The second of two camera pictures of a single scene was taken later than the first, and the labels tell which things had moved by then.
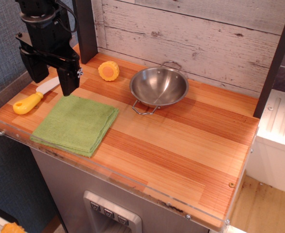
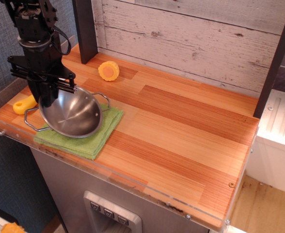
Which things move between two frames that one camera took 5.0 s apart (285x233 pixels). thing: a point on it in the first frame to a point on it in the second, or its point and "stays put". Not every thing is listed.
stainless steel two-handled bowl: (153, 87) to (77, 115)
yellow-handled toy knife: (24, 105) stays put
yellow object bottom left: (12, 227) stays put
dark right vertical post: (277, 59) stays put
